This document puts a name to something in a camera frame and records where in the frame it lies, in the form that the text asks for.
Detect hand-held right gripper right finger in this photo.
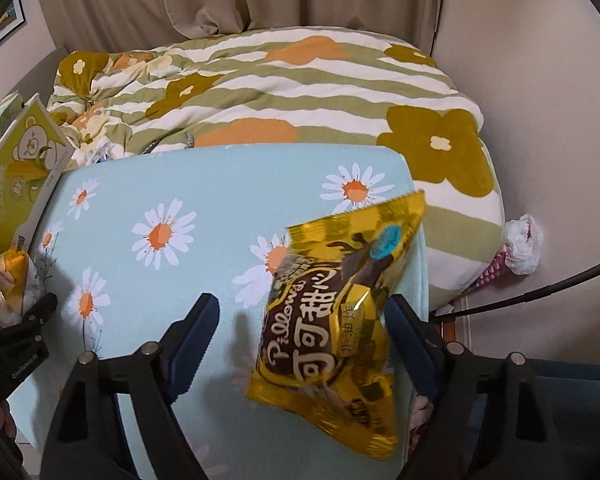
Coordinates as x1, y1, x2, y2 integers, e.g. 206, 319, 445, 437
384, 294, 566, 480

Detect green striped floral blanket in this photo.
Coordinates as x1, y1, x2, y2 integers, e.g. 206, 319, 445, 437
47, 26, 507, 307

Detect white plastic bag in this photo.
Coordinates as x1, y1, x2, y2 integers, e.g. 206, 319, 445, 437
504, 213, 544, 276

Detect yellow-green bear print cardboard box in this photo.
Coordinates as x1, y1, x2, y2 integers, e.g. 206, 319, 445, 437
0, 92, 81, 261

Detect framed wall picture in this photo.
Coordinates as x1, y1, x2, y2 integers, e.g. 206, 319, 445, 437
0, 0, 27, 59

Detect black cable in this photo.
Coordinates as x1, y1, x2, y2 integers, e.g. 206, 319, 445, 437
429, 254, 600, 320

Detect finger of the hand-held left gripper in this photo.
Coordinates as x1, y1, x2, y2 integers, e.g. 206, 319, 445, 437
0, 292, 59, 347

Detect small yellow snack packet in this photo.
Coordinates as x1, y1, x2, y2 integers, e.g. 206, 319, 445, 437
0, 246, 47, 332

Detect gold foil snack bag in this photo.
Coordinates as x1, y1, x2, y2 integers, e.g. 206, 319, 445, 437
245, 190, 427, 462

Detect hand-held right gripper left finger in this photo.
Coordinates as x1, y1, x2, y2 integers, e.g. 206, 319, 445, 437
40, 292, 221, 480

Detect person's jeans leg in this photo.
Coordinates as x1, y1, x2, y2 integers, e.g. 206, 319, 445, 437
467, 359, 600, 480

